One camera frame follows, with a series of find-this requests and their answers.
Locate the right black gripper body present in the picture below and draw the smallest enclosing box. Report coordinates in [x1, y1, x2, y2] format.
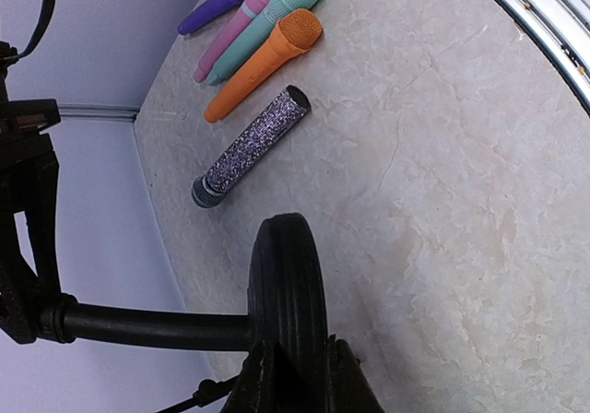
[1, 42, 61, 213]

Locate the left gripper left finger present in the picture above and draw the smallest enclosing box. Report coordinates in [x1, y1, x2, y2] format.
[220, 341, 277, 413]

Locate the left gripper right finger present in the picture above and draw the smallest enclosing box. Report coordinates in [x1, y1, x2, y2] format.
[327, 335, 384, 413]

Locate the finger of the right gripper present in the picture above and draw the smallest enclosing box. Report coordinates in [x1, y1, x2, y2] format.
[1, 134, 61, 344]

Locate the glitter mic round stand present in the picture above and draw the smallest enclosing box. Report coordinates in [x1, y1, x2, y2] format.
[34, 213, 328, 412]

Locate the purple microphone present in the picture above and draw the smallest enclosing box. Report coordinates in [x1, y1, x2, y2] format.
[177, 0, 243, 36]

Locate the glitter silver microphone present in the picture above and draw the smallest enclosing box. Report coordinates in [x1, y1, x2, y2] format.
[191, 85, 312, 208]

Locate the orange microphone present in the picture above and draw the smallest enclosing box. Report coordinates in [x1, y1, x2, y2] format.
[204, 8, 323, 124]

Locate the pink microphone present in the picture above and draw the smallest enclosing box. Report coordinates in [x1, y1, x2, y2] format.
[194, 0, 270, 83]

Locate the teal microphone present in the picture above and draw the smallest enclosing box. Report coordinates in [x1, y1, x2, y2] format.
[204, 0, 319, 86]

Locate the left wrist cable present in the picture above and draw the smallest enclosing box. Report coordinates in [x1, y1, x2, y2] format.
[156, 378, 241, 413]

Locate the wrist cable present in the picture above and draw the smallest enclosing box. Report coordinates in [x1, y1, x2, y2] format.
[156, 378, 241, 413]
[16, 0, 60, 59]

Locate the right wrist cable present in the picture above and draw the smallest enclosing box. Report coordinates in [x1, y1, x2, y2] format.
[16, 0, 60, 59]

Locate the aluminium front rail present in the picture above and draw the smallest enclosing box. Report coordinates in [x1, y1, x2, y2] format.
[494, 0, 589, 112]

